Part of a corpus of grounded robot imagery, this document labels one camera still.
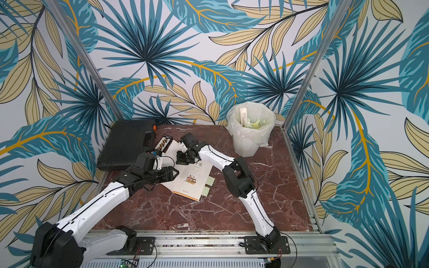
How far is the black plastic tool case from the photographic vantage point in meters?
0.94

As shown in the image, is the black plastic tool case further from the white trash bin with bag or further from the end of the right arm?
the white trash bin with bag

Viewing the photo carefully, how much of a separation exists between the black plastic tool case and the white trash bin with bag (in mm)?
534

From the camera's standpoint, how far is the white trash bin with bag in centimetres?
84
